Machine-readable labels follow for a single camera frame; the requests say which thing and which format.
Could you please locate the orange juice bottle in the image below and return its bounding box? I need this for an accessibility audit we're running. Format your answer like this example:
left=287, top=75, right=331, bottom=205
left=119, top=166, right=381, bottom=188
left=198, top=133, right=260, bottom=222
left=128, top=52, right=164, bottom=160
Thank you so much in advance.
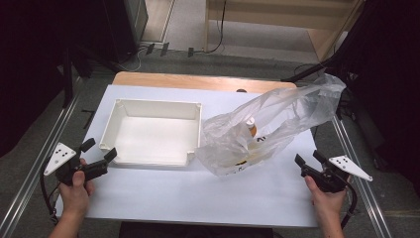
left=245, top=117, right=259, bottom=139

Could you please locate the light wooden furniture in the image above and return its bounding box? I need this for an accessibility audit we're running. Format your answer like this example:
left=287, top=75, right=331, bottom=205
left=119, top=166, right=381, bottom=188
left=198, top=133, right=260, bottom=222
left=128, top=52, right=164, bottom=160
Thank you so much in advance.
left=203, top=0, right=366, bottom=62

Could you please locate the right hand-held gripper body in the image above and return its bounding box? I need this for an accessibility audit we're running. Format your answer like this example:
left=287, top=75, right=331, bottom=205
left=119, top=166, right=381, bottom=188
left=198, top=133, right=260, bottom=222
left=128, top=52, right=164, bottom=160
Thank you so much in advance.
left=300, top=155, right=373, bottom=194

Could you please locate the black curtain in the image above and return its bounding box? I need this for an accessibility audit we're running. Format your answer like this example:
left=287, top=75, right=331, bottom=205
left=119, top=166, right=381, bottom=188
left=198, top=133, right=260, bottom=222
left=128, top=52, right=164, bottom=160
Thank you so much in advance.
left=0, top=0, right=112, bottom=158
left=331, top=0, right=420, bottom=196

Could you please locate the person's dark clothing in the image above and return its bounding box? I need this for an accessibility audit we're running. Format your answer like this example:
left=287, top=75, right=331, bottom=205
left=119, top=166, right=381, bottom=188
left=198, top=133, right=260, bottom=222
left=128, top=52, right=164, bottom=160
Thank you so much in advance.
left=118, top=221, right=275, bottom=238

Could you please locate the clear plastic bag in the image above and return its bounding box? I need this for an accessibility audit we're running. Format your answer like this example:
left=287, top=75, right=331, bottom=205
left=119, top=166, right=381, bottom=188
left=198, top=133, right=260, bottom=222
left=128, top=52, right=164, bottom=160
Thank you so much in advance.
left=195, top=72, right=347, bottom=178

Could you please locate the aluminium floor rail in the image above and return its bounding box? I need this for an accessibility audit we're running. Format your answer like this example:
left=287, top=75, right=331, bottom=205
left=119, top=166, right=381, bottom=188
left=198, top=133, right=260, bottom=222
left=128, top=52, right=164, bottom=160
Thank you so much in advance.
left=0, top=95, right=80, bottom=238
left=331, top=115, right=394, bottom=238

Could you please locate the black metal stand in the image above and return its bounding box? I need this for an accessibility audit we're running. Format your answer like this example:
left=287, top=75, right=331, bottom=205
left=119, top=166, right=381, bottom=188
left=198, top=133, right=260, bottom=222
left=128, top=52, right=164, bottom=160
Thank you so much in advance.
left=60, top=46, right=75, bottom=109

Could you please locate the right hand-held gripper black cable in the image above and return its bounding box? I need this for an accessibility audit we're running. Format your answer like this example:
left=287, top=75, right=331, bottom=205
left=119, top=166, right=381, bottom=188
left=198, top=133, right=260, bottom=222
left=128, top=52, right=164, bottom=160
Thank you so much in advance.
left=340, top=179, right=359, bottom=230

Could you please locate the black tripod stand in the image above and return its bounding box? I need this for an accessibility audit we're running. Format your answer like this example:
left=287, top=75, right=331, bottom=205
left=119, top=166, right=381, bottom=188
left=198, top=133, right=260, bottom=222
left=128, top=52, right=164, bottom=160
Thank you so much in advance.
left=280, top=58, right=335, bottom=83

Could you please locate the white plastic bin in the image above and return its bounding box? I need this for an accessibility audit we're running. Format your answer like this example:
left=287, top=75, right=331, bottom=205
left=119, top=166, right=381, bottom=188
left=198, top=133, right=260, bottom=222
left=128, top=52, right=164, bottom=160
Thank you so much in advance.
left=98, top=98, right=203, bottom=168

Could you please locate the black floor cable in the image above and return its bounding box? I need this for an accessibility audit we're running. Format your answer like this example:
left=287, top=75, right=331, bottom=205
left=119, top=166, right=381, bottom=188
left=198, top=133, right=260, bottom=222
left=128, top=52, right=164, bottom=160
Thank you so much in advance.
left=201, top=0, right=229, bottom=55

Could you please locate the person's right hand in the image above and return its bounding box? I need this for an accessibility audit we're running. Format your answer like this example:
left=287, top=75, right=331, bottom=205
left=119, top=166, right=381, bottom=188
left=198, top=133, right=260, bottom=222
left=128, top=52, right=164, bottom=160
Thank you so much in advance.
left=304, top=175, right=351, bottom=216

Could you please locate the person's left hand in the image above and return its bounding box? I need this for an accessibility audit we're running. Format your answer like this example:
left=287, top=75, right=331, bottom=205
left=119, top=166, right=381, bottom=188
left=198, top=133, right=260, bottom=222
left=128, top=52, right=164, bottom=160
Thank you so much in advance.
left=58, top=158, right=96, bottom=217

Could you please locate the white table board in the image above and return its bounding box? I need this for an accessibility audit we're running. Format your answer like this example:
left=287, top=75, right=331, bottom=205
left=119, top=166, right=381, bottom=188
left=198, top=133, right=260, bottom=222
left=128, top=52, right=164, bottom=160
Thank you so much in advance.
left=54, top=84, right=319, bottom=228

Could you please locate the left hand-held gripper black cable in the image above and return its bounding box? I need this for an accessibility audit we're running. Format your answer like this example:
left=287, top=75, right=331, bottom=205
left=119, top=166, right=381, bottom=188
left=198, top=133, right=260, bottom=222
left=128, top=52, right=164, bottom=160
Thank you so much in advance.
left=39, top=164, right=61, bottom=226

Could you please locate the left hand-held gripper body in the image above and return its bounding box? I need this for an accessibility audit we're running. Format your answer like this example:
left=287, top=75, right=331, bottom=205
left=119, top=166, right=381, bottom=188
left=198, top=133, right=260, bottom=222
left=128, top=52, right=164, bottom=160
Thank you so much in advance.
left=43, top=142, right=109, bottom=186

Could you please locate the white floor cable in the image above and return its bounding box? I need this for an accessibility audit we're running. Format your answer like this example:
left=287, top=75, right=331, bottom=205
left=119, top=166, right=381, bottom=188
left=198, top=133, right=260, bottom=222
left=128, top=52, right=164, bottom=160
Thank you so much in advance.
left=122, top=46, right=151, bottom=73

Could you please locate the hand-held gripper black cable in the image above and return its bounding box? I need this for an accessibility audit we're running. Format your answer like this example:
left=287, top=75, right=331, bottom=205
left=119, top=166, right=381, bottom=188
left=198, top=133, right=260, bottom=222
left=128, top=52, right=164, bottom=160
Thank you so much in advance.
left=39, top=164, right=61, bottom=226
left=340, top=179, right=359, bottom=230

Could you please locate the black cabinet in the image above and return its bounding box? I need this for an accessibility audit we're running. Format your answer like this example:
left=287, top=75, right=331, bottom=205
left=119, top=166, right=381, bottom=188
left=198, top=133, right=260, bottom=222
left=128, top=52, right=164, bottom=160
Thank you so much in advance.
left=102, top=0, right=149, bottom=64

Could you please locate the wooden table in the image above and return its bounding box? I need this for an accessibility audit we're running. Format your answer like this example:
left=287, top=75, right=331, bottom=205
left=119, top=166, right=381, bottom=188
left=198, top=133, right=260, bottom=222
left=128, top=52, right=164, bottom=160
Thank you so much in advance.
left=112, top=70, right=298, bottom=94

